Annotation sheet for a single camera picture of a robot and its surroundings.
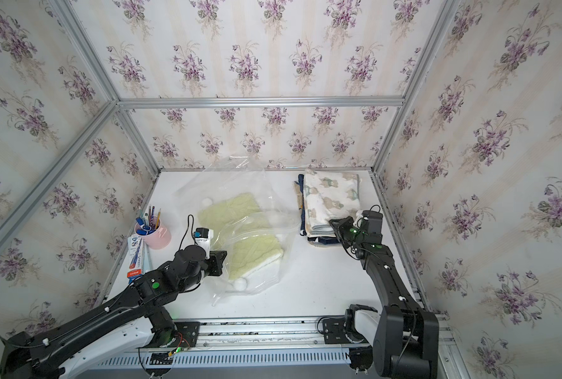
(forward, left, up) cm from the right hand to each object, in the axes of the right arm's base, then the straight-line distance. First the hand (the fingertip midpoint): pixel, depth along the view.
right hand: (334, 221), depth 84 cm
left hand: (-14, +36, -1) cm, 38 cm away
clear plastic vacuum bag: (+34, +46, -12) cm, 58 cm away
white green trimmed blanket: (+13, 0, -2) cm, 14 cm away
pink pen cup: (-5, +66, -7) cm, 67 cm away
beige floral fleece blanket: (+22, +12, -12) cm, 27 cm away
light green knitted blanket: (-7, +32, +3) cm, 33 cm away
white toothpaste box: (-12, +71, -9) cm, 73 cm away
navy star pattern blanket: (-3, +3, -9) cm, 10 cm away
